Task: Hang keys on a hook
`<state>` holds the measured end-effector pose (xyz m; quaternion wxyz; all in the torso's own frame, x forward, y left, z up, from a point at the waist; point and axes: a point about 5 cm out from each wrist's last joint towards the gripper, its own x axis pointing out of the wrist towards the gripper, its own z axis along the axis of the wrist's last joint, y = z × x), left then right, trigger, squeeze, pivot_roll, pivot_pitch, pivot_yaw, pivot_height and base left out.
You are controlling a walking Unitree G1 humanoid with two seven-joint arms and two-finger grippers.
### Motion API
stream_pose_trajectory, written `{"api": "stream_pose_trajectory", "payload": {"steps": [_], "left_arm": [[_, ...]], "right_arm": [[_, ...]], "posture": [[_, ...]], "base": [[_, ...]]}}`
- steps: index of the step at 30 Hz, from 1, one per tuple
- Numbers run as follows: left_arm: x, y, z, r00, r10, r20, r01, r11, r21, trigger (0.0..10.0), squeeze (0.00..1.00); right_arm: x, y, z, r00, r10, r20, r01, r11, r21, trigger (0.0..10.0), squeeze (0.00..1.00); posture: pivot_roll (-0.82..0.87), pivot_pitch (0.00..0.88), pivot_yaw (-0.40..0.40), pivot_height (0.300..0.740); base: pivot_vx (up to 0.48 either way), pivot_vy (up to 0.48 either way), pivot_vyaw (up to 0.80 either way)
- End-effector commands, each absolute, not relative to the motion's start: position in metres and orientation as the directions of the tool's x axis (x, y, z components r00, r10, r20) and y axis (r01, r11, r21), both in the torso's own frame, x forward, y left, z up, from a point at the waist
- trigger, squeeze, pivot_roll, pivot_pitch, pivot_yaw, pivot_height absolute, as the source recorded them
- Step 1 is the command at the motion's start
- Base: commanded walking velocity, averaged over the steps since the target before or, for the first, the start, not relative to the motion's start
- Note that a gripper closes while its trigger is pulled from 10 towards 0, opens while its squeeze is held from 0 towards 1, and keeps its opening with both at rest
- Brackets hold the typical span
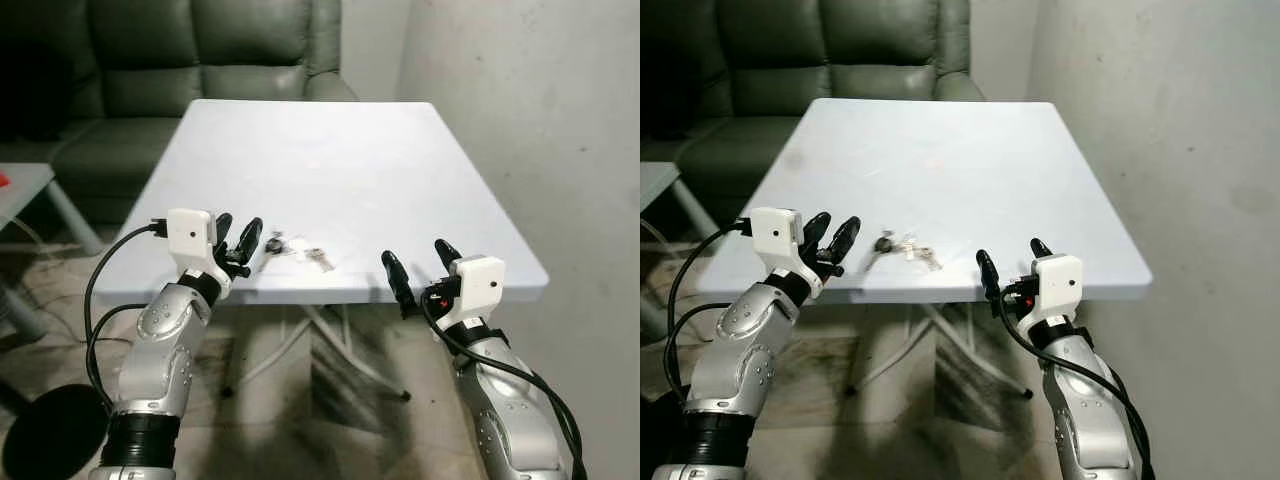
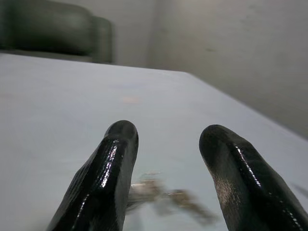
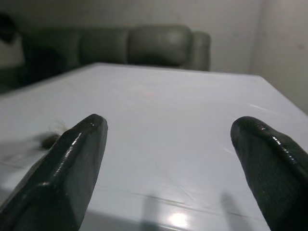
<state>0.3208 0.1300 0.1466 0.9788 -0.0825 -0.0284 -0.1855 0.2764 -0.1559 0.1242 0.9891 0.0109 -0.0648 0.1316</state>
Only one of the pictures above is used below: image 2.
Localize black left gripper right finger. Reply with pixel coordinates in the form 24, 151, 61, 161
199, 124, 308, 231

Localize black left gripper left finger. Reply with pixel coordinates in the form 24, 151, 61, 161
46, 120, 140, 231

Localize bunch of metal keys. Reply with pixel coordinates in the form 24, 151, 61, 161
126, 172, 220, 226

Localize dark green leather sofa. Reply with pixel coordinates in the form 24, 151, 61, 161
0, 0, 113, 64

